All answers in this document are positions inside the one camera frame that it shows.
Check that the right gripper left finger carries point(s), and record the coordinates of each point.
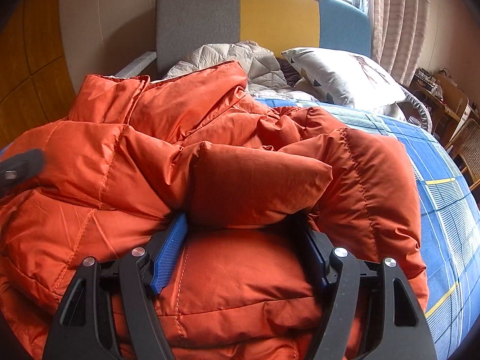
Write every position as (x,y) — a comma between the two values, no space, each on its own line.
(85,327)

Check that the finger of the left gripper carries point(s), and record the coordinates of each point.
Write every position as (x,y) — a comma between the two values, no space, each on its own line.
(20,168)

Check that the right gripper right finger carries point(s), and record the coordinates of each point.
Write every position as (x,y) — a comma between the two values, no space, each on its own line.
(392,323)

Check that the orange puffer jacket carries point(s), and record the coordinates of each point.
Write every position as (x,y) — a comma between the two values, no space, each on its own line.
(131,155)

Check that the blue plaid bed sheet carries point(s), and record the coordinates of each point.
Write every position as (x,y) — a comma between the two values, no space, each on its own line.
(449,232)

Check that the wooden chair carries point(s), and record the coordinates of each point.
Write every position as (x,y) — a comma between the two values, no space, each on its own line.
(464,150)

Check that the grey frilled cushion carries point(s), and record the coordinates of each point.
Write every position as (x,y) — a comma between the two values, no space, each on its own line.
(410,110)

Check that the cluttered wooden desk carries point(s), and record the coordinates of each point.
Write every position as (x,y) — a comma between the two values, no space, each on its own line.
(448,105)

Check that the grey yellow blue headboard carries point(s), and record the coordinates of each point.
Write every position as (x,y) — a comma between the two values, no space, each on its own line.
(277,25)

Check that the white printed pillow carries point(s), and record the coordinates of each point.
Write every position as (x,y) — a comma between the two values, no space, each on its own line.
(345,78)

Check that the beige quilted jacket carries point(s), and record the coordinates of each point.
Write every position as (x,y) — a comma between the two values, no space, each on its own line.
(267,75)

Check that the pink striped curtain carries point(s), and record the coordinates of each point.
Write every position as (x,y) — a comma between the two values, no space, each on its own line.
(398,35)

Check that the grey bed side rail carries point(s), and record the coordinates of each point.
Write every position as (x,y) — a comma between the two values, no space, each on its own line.
(144,64)

